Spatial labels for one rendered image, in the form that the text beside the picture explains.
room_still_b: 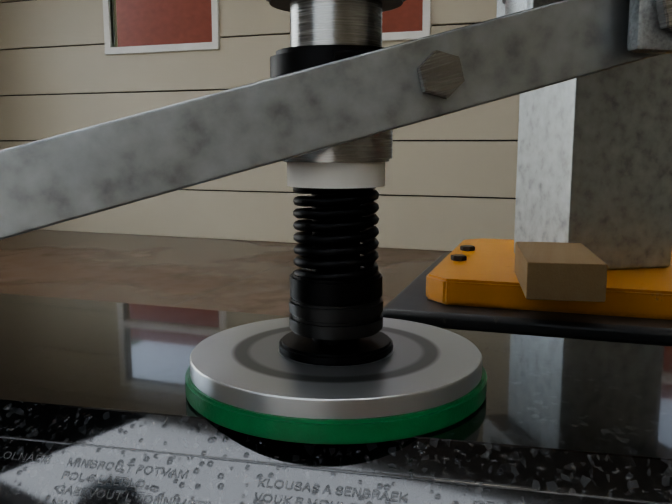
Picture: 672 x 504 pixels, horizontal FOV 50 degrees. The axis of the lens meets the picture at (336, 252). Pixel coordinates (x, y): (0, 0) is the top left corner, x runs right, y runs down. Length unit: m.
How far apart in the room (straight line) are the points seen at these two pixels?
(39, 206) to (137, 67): 7.47
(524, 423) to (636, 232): 0.80
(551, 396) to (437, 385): 0.11
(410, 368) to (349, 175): 0.14
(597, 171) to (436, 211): 5.45
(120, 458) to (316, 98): 0.26
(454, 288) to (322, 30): 0.67
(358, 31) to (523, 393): 0.28
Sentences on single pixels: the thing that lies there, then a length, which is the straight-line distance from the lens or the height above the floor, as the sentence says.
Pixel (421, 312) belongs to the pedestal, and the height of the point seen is 0.74.
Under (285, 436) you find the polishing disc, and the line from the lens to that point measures 0.45.
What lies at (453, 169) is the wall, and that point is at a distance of 6.57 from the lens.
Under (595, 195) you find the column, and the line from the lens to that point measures 1.21.
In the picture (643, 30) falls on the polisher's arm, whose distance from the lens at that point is 0.50.
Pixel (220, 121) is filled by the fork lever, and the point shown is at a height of 1.00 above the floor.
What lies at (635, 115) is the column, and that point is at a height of 1.03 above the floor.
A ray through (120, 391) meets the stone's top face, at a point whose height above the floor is 0.81.
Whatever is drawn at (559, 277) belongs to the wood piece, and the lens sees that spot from 0.98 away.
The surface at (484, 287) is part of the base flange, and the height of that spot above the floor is 0.77.
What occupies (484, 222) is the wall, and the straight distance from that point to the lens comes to 6.55.
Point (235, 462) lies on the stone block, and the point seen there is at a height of 0.79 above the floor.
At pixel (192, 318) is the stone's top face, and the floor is 0.81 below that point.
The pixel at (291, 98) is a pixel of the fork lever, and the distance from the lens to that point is 0.45.
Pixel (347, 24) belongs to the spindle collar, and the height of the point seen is 1.06.
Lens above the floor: 0.98
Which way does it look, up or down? 9 degrees down
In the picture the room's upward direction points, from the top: straight up
